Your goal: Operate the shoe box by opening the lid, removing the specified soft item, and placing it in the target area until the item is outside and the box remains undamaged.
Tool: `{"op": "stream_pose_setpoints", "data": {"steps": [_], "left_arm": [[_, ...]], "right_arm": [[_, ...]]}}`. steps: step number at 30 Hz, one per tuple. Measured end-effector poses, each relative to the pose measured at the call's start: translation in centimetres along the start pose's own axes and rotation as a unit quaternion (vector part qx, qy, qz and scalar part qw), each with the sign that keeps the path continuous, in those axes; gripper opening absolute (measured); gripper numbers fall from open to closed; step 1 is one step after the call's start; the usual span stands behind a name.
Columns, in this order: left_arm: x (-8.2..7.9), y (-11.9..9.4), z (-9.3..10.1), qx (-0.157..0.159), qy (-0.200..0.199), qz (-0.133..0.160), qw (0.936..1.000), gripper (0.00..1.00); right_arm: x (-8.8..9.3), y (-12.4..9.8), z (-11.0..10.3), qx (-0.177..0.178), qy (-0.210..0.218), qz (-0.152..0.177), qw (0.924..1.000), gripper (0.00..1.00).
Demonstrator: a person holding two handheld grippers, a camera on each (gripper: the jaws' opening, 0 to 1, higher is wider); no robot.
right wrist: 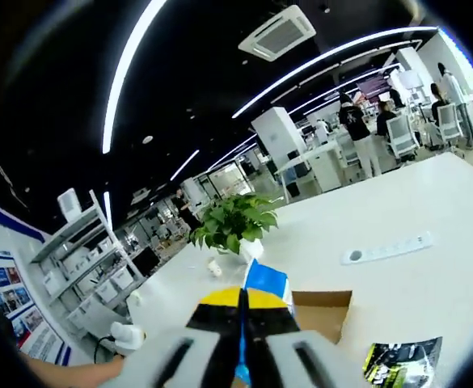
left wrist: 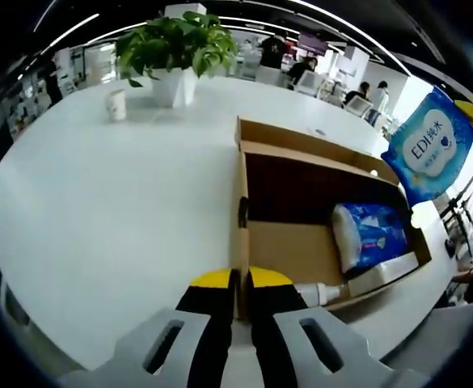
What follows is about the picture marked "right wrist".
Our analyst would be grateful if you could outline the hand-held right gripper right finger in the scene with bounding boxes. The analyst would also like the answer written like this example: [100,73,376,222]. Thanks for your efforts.
[242,287,362,388]

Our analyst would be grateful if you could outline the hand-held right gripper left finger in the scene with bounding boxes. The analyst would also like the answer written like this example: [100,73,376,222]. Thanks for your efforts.
[114,285,245,388]

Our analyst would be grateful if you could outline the brown cardboard shoe box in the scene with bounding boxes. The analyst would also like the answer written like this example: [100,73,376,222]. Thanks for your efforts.
[290,289,354,344]

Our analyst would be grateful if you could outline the light blue wet wipes pack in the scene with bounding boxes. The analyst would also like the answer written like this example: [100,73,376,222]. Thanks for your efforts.
[235,258,294,388]

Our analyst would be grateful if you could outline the green black soft packet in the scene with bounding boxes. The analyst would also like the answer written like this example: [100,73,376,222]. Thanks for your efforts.
[361,335,443,388]

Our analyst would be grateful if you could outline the white metal shelving unit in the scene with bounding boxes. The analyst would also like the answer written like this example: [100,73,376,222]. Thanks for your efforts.
[29,188,146,336]

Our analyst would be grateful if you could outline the green plant in white pot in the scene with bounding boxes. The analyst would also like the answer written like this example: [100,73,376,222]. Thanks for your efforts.
[189,192,280,259]

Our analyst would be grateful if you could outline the white table socket panel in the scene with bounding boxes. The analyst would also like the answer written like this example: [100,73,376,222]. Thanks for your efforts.
[340,232,435,267]

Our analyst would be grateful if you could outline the short ceiling light strip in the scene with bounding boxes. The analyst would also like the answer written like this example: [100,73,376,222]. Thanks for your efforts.
[170,149,201,182]

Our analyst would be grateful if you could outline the white office chair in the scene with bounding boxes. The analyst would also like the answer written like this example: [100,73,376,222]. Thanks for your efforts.
[436,103,463,142]
[385,115,421,158]

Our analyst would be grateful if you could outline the long ceiling light strip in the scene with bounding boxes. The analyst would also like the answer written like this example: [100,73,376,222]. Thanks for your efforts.
[101,0,168,154]
[231,26,439,119]

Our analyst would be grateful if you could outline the white ceiling air conditioner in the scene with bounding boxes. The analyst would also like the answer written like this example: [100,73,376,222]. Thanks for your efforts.
[238,4,317,62]

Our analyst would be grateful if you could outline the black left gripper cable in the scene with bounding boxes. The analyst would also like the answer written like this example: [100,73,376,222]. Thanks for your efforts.
[93,334,118,365]

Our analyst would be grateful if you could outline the wall poster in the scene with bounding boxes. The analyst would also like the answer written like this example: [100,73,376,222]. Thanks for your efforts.
[0,250,65,367]

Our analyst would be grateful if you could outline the purple wall screen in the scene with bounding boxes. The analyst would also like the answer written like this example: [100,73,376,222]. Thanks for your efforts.
[359,78,391,98]

